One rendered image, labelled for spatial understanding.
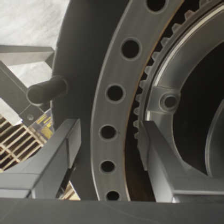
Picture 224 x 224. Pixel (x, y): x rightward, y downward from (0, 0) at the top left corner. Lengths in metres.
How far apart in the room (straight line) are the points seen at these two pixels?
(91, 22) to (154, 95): 0.11
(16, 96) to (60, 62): 1.23
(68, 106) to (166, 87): 0.12
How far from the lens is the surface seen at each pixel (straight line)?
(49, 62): 2.41
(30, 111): 1.38
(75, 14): 0.18
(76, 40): 0.18
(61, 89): 0.16
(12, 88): 1.40
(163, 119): 0.22
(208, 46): 0.22
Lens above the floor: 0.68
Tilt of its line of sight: 13 degrees up
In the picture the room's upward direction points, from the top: 140 degrees clockwise
